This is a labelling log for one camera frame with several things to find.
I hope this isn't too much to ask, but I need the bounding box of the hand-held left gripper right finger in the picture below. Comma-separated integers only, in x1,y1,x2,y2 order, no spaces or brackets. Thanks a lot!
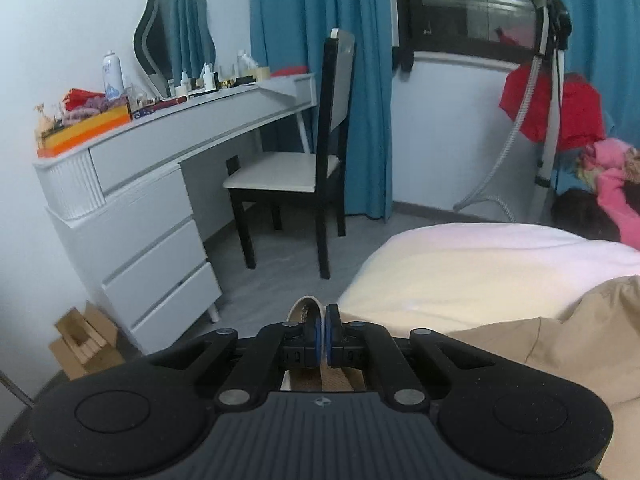
325,304,501,413

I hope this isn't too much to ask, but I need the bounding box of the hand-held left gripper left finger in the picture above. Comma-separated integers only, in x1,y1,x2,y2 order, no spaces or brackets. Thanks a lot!
142,304,325,413

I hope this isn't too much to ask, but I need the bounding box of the tan printed shirt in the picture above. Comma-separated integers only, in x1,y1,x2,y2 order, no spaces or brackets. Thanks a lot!
280,275,640,480

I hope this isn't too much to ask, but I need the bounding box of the pastel bed cover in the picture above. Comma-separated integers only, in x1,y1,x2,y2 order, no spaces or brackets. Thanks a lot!
345,222,640,480

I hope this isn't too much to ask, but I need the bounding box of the black and grey chair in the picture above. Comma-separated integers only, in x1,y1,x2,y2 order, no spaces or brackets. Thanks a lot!
222,29,357,281

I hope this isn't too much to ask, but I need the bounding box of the white dressing table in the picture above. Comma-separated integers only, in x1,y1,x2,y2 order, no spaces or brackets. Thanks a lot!
32,72,319,357

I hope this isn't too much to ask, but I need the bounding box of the cardboard box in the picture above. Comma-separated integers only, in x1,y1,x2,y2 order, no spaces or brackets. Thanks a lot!
48,300,126,381

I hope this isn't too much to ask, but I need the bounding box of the dark cloth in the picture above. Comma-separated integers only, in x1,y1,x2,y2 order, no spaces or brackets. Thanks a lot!
552,189,622,242

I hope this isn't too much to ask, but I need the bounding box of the orange box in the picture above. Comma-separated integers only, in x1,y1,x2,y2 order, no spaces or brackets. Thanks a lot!
36,105,134,159

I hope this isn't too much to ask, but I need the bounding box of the standing garment steamer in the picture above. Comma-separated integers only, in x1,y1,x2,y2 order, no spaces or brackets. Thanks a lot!
452,0,574,224

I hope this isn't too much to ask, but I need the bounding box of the pink garment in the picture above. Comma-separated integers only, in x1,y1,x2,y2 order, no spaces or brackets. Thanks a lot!
577,137,640,252

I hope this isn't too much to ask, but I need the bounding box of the blue curtain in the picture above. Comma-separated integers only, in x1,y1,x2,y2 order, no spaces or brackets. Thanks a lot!
249,0,401,222
555,0,640,196

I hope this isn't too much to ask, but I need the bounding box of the white spray can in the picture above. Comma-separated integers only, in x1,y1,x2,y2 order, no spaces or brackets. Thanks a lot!
102,51,125,101

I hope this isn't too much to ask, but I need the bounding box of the red garment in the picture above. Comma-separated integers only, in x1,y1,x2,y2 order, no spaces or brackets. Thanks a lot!
499,62,606,152

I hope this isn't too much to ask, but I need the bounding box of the wavy edged mirror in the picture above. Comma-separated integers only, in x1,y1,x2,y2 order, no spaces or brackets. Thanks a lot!
132,0,217,99

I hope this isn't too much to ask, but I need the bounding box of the dark framed window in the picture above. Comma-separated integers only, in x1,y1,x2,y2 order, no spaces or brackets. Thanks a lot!
395,0,559,62

